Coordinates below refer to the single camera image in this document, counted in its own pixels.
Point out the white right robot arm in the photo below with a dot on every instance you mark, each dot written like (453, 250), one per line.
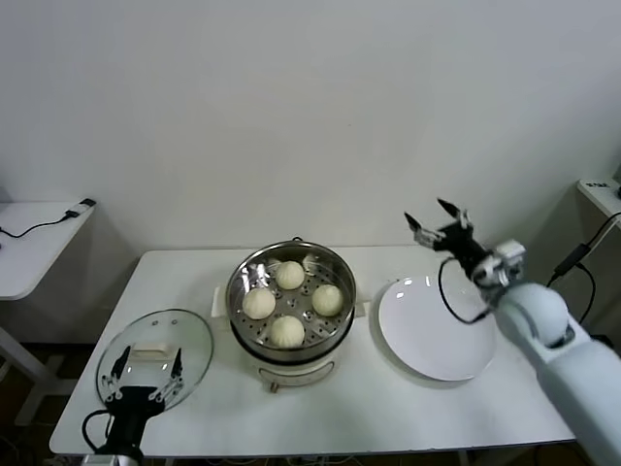
(572, 369)

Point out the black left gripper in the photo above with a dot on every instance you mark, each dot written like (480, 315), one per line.
(131, 408)

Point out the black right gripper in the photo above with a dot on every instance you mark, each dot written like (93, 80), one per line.
(461, 245)

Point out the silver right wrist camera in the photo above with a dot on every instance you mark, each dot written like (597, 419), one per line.
(507, 259)

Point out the white round plate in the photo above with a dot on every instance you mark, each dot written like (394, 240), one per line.
(422, 330)

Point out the steel perforated steamer basket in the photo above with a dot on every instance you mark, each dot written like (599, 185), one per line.
(242, 284)

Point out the white side table with label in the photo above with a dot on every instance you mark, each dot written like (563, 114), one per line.
(601, 199)

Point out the white steamed baozi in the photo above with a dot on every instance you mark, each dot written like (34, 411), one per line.
(327, 299)
(287, 331)
(258, 304)
(290, 275)

